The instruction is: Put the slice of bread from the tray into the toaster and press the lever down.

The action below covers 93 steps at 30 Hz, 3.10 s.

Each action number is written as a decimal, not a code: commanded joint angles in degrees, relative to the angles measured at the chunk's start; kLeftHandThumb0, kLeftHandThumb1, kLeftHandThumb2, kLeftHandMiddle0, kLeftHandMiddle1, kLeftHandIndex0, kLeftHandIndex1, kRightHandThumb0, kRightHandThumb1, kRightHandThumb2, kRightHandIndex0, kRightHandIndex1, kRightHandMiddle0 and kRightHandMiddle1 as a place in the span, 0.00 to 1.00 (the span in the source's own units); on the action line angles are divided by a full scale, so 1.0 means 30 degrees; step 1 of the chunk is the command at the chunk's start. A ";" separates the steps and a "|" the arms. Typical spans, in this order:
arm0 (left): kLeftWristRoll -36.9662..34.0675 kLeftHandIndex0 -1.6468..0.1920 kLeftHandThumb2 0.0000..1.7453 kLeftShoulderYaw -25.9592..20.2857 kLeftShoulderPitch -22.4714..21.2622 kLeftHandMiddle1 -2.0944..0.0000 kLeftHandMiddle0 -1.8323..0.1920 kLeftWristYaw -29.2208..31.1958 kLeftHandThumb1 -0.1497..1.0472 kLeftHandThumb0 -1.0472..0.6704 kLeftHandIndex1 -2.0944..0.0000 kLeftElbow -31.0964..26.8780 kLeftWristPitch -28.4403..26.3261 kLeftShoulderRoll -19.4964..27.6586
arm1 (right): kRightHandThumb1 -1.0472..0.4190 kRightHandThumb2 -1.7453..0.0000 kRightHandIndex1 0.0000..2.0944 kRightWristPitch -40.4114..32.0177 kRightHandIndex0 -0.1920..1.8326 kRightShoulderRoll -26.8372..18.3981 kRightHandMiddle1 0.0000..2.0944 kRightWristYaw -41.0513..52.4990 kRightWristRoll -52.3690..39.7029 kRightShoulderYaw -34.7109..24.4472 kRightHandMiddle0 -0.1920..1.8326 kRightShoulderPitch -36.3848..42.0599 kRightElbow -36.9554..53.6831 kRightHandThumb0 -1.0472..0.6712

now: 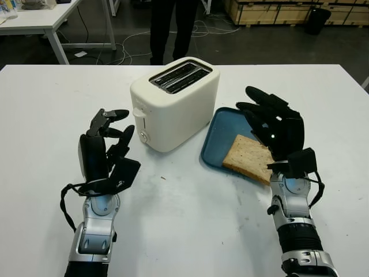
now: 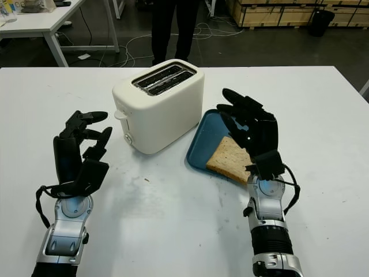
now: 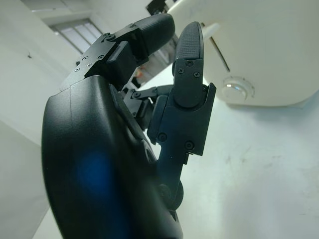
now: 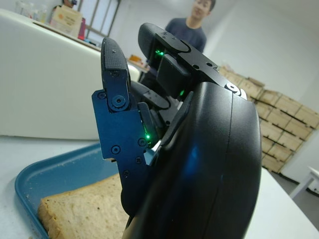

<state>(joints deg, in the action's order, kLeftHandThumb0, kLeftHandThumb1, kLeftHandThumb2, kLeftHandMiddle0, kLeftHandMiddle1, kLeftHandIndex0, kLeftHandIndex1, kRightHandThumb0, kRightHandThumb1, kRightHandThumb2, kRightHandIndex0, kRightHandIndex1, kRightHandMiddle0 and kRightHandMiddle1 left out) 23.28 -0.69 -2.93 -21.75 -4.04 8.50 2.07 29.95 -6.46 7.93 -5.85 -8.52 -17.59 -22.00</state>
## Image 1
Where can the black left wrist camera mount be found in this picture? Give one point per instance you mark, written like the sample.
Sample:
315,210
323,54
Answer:
127,173

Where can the white two-slot toaster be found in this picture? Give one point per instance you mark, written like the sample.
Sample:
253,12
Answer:
178,115

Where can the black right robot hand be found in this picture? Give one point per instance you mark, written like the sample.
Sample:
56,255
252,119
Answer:
288,130

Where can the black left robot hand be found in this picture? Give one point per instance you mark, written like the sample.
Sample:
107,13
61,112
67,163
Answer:
90,155

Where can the black waste bin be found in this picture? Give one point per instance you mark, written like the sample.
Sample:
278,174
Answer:
317,20

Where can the brown bread slice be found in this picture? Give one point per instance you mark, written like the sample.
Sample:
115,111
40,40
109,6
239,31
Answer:
245,158

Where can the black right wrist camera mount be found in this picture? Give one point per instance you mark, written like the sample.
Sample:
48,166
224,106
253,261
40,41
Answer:
302,161

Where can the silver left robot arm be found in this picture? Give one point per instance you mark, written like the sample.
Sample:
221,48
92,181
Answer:
92,231

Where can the white paper sheet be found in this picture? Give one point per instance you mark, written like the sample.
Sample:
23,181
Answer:
81,54

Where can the stacked wooden crates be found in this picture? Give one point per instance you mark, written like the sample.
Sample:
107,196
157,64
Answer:
274,11

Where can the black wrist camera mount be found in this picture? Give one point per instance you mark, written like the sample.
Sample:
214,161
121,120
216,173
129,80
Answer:
127,173
302,161

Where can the person in black trousers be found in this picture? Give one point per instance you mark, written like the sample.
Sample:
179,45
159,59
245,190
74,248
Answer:
161,29

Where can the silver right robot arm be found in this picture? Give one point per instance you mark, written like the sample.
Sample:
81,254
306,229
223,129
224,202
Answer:
297,219

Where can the white office desk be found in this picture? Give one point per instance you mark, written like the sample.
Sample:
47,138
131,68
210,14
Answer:
43,17

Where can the blue plastic tray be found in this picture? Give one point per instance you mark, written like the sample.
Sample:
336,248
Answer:
225,130

